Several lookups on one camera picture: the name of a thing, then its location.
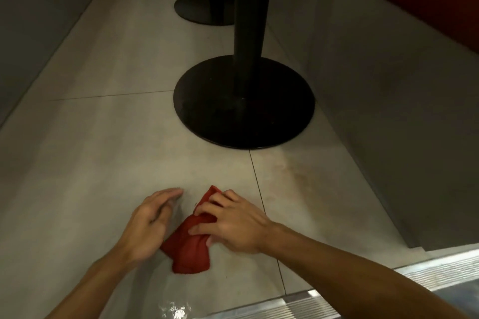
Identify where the person's left hand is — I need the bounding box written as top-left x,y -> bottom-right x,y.
112,187 -> 184,266

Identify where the person's right hand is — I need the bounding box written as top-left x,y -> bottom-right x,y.
188,189 -> 277,255

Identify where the grey bench base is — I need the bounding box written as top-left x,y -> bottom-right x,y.
265,0 -> 479,252
0,0 -> 96,129

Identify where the person's left forearm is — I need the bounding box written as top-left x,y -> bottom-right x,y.
44,247 -> 137,319

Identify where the red cloth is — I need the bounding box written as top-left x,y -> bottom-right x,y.
160,185 -> 224,275

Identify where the beige tiled floor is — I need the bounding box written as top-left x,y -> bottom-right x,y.
0,0 -> 427,319

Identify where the person's right forearm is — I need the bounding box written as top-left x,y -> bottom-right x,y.
261,221 -> 469,319

